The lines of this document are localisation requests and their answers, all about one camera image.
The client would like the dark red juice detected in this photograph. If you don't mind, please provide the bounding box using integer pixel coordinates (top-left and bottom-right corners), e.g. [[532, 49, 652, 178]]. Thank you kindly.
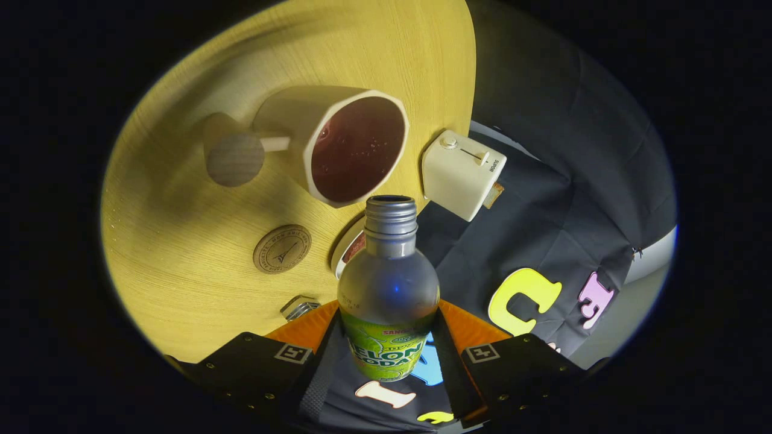
[[311, 96, 405, 203]]

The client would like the metal wire basket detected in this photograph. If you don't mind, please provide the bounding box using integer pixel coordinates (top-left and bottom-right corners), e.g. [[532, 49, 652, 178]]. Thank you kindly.
[[280, 295, 321, 322]]

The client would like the brown meat slice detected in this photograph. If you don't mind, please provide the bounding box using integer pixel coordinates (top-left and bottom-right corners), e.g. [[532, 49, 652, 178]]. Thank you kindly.
[[343, 232, 366, 264]]

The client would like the wooden table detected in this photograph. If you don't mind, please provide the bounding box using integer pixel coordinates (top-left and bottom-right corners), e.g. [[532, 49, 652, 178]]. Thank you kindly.
[[101, 0, 477, 363]]

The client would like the cream cup with wooden handle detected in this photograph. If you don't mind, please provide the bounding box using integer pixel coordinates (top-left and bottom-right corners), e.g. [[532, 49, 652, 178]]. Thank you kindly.
[[202, 85, 410, 209]]

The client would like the black backdrop cloth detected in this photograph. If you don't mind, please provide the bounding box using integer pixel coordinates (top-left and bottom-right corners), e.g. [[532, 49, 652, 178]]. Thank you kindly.
[[314, 0, 676, 432]]

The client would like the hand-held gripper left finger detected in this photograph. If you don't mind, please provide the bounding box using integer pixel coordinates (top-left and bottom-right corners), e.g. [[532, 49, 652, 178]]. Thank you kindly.
[[164, 300, 347, 426]]

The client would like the grey round plate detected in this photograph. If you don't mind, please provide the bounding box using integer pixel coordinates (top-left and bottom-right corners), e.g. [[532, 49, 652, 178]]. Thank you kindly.
[[330, 216, 367, 280]]

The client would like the white toaster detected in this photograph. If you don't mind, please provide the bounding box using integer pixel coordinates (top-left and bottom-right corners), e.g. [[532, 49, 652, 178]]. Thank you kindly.
[[421, 130, 507, 222]]

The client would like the silver bottle with green label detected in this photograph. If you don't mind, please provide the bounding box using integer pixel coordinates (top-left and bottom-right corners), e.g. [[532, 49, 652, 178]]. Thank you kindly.
[[337, 195, 441, 383]]

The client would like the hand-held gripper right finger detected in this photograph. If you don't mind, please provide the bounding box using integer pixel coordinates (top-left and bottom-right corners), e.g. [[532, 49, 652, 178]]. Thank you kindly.
[[431, 300, 610, 430]]

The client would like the round cork coaster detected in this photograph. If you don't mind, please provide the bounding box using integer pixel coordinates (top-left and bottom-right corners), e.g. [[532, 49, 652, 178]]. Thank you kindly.
[[253, 224, 312, 275]]

